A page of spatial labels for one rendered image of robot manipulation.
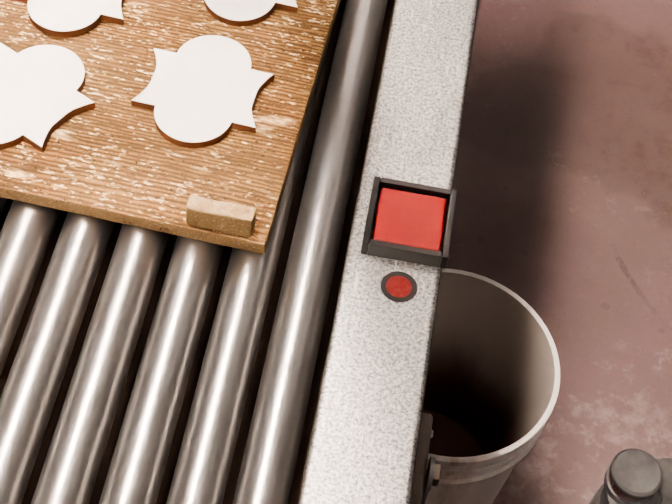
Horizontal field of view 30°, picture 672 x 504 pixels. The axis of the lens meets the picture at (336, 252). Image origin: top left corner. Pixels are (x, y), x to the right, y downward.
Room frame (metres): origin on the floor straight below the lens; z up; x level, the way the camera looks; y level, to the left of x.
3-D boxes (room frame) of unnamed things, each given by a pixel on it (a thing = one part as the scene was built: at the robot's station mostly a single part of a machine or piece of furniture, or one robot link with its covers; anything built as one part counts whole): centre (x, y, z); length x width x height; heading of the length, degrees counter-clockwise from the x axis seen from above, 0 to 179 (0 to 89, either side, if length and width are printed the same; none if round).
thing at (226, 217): (0.63, 0.10, 0.95); 0.06 x 0.02 x 0.03; 85
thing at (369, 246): (0.67, -0.06, 0.92); 0.08 x 0.08 x 0.02; 87
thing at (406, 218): (0.67, -0.06, 0.92); 0.06 x 0.06 x 0.01; 87
